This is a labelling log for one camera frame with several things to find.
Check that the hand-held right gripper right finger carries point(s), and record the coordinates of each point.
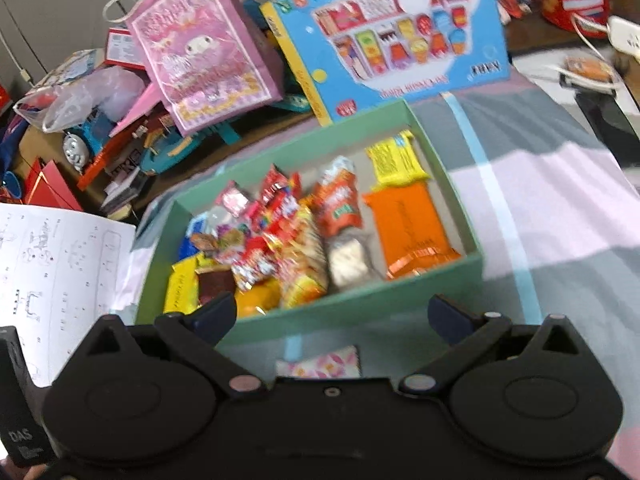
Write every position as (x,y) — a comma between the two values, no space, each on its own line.
(447,315)

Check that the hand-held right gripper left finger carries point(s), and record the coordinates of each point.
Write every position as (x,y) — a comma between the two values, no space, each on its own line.
(215,317)

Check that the green cardboard box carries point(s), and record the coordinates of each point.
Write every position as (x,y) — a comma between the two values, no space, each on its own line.
(350,305)

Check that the pink white candy packet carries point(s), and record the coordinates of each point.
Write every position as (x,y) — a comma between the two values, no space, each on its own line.
(320,364)

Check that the orange white snack packet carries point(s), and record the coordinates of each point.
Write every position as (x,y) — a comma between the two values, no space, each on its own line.
(335,200)

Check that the yellow snack packet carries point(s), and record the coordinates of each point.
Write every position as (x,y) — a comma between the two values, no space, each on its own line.
(397,160)

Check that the pile of assorted snack packets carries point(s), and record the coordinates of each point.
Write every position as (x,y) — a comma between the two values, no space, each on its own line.
(260,240)

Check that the large orange snack packet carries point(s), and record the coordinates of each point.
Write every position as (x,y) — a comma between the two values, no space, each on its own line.
(407,225)

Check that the white clear snack packet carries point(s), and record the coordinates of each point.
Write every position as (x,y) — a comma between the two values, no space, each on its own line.
(347,260)

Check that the white instruction sheet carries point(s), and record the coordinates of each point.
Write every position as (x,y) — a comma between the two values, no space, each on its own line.
(60,260)

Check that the teal toy track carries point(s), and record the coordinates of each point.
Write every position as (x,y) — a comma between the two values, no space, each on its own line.
(160,160)

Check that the red paper envelope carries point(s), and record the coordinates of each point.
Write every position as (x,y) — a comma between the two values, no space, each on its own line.
(50,185)

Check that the blue toy train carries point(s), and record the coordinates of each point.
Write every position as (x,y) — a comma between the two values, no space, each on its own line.
(92,132)

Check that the pink cardboard sheet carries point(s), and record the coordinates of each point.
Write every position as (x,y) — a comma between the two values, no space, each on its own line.
(142,107)

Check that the blue cup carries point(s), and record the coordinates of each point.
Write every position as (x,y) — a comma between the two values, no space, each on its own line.
(11,187)

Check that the black flat device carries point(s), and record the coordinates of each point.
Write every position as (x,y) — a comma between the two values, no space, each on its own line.
(610,120)

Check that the clear plastic bag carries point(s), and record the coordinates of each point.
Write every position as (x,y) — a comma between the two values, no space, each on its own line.
(100,90)

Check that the pink gift bag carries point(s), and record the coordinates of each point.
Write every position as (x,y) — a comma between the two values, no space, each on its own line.
(210,60)

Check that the orange round object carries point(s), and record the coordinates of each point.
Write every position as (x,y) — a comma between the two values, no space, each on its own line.
(587,67)

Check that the red box blue label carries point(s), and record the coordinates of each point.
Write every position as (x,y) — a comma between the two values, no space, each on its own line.
(125,47)

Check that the blue toy box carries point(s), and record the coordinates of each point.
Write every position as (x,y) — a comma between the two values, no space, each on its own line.
(310,30)

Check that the white power strip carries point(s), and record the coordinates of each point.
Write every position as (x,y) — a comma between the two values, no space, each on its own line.
(627,35)

